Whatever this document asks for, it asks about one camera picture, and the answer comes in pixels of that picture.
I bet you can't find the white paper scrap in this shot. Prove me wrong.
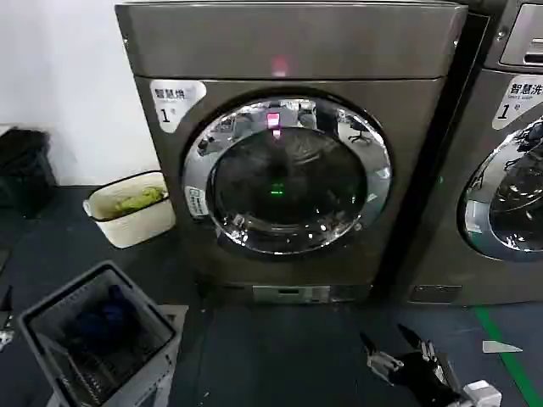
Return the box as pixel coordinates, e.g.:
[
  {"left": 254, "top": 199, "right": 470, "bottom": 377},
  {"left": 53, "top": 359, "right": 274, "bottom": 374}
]
[{"left": 482, "top": 339, "right": 524, "bottom": 354}]

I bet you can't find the white number sticker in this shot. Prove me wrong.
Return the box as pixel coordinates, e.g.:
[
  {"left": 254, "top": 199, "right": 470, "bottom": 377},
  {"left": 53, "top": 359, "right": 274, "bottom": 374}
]
[
  {"left": 491, "top": 75, "right": 543, "bottom": 131},
  {"left": 149, "top": 79, "right": 208, "bottom": 135}
]

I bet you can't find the white plastic basket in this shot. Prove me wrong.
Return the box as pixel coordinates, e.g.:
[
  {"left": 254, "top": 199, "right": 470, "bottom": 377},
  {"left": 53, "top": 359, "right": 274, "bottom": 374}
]
[{"left": 82, "top": 171, "right": 177, "bottom": 250}]

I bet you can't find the dark blue garment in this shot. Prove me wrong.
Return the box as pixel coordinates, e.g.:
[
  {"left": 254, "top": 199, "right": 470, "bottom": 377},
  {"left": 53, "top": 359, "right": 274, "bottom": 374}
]
[{"left": 75, "top": 284, "right": 137, "bottom": 340}]

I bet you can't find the green cloth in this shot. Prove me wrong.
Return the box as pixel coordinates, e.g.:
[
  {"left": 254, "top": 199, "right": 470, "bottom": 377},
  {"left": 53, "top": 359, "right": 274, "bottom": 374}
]
[{"left": 115, "top": 186, "right": 167, "bottom": 214}]

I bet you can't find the round glass dryer door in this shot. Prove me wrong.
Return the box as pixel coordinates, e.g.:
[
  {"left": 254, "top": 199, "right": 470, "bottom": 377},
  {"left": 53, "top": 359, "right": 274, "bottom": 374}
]
[
  {"left": 456, "top": 121, "right": 543, "bottom": 263},
  {"left": 179, "top": 96, "right": 393, "bottom": 261}
]

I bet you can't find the grey slatted laundry basket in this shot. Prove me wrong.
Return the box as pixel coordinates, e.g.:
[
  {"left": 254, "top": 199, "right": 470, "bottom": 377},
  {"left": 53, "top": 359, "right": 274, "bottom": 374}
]
[{"left": 15, "top": 260, "right": 190, "bottom": 407}]

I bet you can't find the grey dryer with drawer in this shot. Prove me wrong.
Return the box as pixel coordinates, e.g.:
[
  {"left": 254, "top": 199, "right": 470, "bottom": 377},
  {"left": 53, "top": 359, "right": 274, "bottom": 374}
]
[{"left": 406, "top": 0, "right": 543, "bottom": 307}]

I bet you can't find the green floor tape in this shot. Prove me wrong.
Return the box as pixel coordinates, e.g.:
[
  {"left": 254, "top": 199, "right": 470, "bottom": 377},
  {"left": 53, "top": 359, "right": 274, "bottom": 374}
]
[{"left": 473, "top": 306, "right": 542, "bottom": 407}]

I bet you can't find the grey dryer with red light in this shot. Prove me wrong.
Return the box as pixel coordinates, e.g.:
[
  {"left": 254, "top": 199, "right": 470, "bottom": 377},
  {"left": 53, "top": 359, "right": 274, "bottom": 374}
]
[{"left": 114, "top": 0, "right": 470, "bottom": 307}]

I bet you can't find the small white warning sticker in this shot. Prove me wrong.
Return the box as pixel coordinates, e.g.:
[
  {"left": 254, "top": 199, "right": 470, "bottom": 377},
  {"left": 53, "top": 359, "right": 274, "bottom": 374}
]
[{"left": 184, "top": 186, "right": 210, "bottom": 220}]

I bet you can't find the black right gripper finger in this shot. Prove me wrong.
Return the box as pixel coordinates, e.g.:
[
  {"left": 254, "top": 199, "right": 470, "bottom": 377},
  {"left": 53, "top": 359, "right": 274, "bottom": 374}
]
[
  {"left": 359, "top": 331, "right": 405, "bottom": 386},
  {"left": 396, "top": 323, "right": 452, "bottom": 386}
]

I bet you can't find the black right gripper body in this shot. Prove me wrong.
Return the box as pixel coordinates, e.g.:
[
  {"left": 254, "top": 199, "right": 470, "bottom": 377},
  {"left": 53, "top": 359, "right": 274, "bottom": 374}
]
[{"left": 390, "top": 349, "right": 464, "bottom": 407}]

